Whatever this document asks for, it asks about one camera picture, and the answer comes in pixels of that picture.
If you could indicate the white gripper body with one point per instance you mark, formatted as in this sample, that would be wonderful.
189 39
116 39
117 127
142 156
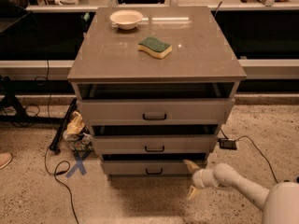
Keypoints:
198 178

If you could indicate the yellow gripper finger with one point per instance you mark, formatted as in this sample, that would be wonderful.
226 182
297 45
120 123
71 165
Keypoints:
193 192
191 166

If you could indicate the grey bottom drawer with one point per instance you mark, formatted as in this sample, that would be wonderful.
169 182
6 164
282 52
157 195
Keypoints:
144 168

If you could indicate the grey drawer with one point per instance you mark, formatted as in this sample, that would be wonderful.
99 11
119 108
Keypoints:
144 168
154 144
155 112

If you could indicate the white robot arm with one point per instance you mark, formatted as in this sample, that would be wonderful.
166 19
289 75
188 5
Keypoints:
280 204

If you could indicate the grey middle drawer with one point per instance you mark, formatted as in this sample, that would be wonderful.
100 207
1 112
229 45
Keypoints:
154 144

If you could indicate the grey drawer cabinet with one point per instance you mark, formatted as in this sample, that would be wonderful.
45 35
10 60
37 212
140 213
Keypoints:
201 65

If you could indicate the grey top drawer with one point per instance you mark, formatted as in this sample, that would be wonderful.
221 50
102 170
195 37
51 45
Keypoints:
155 112

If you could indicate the black power adapter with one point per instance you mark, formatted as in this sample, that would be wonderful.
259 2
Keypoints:
227 144

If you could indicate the blue tape cross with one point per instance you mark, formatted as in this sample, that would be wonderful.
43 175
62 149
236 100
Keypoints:
80 157

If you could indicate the crumpled bag pile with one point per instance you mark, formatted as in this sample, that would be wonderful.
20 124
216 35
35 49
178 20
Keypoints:
77 135

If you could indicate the green yellow sponge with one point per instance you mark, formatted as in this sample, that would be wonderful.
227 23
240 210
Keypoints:
154 47

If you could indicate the black stand leg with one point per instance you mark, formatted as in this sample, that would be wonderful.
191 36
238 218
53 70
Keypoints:
54 146

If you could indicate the white bowl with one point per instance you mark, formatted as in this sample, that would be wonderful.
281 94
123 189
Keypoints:
126 19

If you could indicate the shoe tip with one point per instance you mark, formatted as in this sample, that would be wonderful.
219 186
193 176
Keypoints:
5 159

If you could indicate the black table frame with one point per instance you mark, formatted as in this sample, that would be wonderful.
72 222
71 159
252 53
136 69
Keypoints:
15 112

